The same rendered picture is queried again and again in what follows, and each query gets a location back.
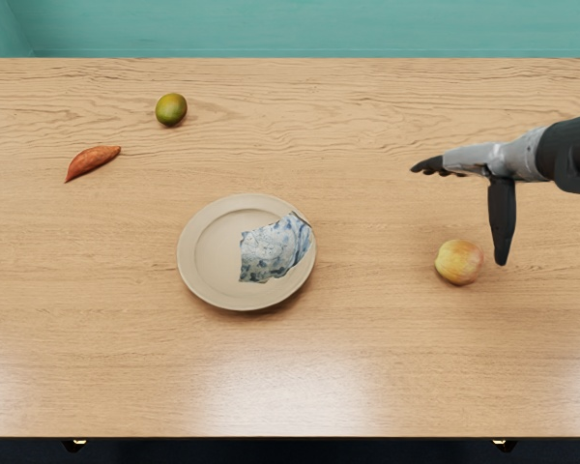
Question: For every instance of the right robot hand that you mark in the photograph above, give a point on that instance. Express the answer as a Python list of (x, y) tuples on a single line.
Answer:
[(488, 158)]

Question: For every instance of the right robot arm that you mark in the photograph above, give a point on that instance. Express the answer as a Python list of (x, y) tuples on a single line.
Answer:
[(571, 154)]

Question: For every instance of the beige plate with blue pattern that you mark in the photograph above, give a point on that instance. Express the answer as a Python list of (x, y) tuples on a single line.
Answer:
[(222, 251)]

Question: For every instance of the yellow-red apple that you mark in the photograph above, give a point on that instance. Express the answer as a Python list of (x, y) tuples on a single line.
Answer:
[(459, 262)]

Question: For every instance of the green mango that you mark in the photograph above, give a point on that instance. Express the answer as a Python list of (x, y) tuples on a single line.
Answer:
[(170, 109)]

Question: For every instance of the orange sweet potato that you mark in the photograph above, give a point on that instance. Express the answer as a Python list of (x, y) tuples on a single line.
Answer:
[(91, 161)]

